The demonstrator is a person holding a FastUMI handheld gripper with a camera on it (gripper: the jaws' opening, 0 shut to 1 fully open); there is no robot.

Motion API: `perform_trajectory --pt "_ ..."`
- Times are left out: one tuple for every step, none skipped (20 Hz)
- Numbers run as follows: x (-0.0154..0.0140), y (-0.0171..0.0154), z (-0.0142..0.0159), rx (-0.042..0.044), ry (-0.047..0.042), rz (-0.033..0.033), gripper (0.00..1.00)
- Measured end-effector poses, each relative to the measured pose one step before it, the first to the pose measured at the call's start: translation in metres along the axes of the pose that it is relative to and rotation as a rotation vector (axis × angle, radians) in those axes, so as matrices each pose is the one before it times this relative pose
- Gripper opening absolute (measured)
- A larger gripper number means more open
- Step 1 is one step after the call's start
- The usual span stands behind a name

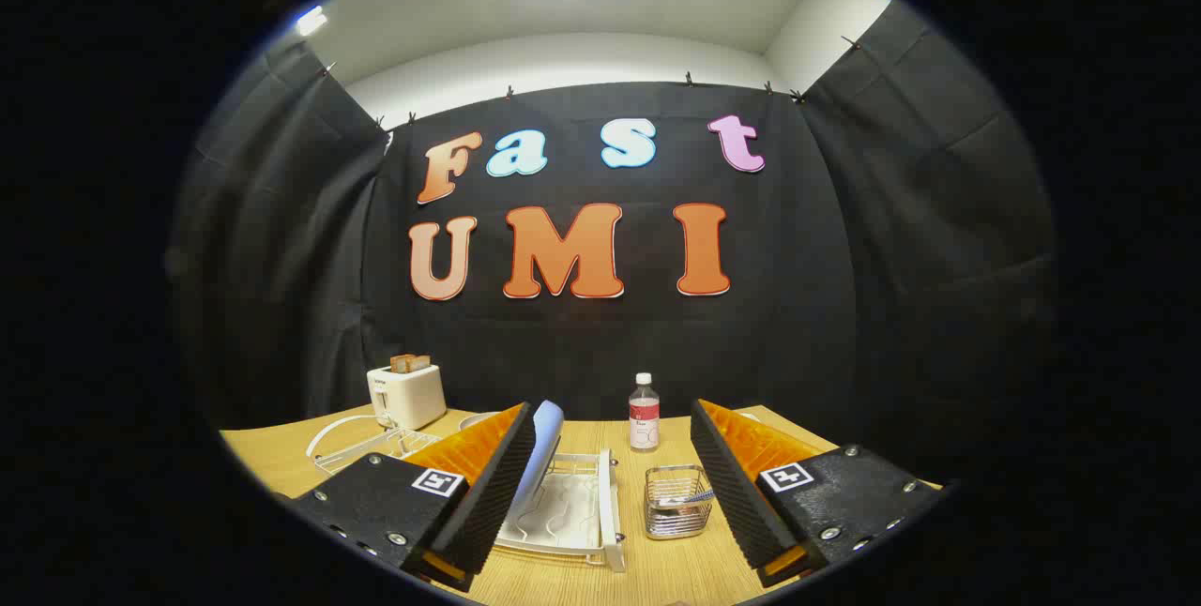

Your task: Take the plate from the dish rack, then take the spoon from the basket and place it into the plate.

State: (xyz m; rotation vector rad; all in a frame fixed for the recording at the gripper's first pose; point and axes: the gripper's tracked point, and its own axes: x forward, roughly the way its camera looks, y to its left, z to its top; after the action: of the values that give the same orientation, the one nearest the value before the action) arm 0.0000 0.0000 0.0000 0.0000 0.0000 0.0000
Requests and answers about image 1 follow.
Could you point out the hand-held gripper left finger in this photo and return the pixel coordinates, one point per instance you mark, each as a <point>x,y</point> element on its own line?
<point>497,493</point>

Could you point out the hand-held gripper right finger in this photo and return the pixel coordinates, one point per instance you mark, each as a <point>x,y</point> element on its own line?
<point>732,493</point>

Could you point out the blue plate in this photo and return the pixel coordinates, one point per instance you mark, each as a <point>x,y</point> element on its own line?
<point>544,446</point>

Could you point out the clear plastic water bottle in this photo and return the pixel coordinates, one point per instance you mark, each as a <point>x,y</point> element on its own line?
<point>644,418</point>

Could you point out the white toaster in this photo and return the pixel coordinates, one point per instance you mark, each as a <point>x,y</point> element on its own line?
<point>408,400</point>

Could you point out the brown toast slices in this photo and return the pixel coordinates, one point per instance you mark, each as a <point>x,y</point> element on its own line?
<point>410,363</point>

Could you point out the black backdrop cloth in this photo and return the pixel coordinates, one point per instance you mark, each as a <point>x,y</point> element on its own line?
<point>563,343</point>

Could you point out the small ceiling light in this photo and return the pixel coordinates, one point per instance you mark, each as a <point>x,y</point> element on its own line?
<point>311,21</point>

